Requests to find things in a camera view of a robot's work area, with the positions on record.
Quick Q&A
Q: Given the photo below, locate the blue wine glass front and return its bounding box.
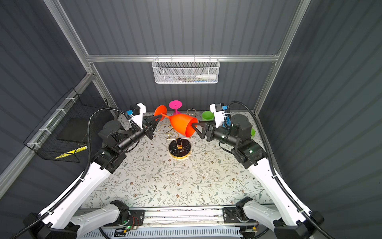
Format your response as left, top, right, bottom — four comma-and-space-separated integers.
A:
223, 114, 231, 128

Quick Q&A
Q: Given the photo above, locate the left black cable conduit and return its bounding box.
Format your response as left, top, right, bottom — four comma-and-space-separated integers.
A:
8, 107, 135, 239

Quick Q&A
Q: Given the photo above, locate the white wire mesh basket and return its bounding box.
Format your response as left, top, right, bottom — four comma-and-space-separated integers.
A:
152, 56, 220, 84

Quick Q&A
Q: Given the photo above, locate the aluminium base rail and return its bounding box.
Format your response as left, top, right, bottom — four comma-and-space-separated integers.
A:
71, 205, 299, 239

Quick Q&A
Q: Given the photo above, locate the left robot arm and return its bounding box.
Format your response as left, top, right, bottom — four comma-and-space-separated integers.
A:
23, 114, 163, 239

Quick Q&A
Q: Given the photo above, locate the floral table mat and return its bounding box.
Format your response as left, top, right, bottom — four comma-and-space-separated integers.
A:
82, 119, 272, 209

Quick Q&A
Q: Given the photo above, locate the right black cable conduit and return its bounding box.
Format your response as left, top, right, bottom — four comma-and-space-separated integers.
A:
226, 101, 336, 239

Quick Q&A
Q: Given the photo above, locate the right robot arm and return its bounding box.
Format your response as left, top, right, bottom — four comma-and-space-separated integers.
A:
192, 114, 324, 239

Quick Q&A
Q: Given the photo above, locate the pink wine glass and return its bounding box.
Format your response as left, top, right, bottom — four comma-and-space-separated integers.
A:
169, 100, 183, 115

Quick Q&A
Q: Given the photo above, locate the light green wine glass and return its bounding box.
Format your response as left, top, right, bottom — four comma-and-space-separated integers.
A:
202, 111, 214, 121

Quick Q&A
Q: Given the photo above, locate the black cable conduit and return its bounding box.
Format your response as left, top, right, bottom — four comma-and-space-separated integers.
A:
8, 107, 135, 239
226, 101, 336, 239

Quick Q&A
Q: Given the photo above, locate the red wine glass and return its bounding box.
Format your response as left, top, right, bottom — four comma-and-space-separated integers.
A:
154, 105, 198, 137

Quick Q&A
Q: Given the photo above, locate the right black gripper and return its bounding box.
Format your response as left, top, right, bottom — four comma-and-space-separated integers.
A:
191, 119, 238, 148

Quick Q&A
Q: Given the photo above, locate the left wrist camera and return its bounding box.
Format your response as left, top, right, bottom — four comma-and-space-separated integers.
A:
126, 103, 146, 129

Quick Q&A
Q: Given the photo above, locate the white marker in basket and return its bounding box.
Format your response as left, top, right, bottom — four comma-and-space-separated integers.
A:
196, 74, 217, 80

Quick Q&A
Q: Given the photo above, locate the gold wine glass rack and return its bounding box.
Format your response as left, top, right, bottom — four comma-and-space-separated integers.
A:
156, 108, 198, 160

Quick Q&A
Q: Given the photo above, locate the black wire basket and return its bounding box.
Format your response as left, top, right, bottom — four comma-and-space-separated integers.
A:
23, 89, 109, 163

